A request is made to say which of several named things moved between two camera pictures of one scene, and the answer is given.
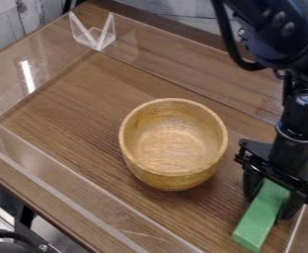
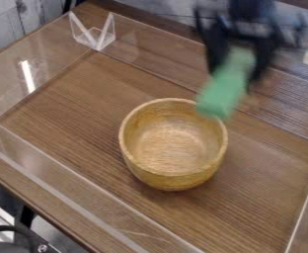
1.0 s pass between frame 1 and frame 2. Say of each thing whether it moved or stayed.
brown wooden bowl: stayed
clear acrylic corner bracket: stayed
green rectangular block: moved
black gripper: moved
